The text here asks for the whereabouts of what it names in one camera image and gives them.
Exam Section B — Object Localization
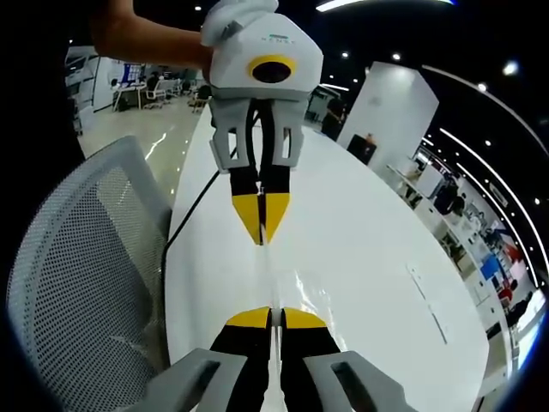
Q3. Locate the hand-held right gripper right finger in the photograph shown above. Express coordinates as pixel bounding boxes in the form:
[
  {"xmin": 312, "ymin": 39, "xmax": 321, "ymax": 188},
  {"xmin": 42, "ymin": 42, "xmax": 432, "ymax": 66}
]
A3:
[{"xmin": 280, "ymin": 307, "xmax": 419, "ymax": 412}]

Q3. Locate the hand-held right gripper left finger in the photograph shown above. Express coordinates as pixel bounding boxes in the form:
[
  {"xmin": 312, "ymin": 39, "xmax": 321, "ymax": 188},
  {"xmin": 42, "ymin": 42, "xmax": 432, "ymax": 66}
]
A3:
[{"xmin": 141, "ymin": 306, "xmax": 274, "ymax": 412}]

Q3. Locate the clear plastic food packaging bag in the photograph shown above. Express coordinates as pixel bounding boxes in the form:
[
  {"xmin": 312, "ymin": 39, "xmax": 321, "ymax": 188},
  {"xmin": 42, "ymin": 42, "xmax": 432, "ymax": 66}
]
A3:
[{"xmin": 256, "ymin": 233, "xmax": 344, "ymax": 412}]

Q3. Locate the person's left hand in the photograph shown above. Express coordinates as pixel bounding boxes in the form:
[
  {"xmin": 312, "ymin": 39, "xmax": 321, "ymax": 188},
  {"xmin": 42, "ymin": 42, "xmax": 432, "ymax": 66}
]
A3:
[{"xmin": 199, "ymin": 0, "xmax": 281, "ymax": 47}]

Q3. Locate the white office chair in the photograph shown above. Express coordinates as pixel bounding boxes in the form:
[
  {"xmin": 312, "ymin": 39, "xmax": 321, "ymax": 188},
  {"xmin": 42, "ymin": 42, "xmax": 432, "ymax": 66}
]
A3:
[{"xmin": 142, "ymin": 79, "xmax": 173, "ymax": 109}]

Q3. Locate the grey mesh office chair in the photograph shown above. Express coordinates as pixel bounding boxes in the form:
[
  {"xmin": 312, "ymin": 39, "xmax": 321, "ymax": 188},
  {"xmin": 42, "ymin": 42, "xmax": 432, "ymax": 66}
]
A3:
[{"xmin": 6, "ymin": 135, "xmax": 173, "ymax": 412}]

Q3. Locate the blue panel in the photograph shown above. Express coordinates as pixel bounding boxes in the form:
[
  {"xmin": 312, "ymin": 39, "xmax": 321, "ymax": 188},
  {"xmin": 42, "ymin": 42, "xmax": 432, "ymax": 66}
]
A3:
[{"xmin": 479, "ymin": 253, "xmax": 500, "ymax": 281}]

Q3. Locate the curved ceiling light strip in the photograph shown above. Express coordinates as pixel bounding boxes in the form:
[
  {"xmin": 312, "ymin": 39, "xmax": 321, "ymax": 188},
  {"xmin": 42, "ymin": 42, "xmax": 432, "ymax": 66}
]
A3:
[
  {"xmin": 438, "ymin": 127, "xmax": 542, "ymax": 287},
  {"xmin": 421, "ymin": 64, "xmax": 548, "ymax": 145}
]

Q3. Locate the black cable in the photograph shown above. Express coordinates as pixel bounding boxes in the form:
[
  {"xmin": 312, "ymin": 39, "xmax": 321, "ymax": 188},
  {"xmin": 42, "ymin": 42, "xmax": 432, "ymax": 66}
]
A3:
[{"xmin": 165, "ymin": 145, "xmax": 238, "ymax": 258}]

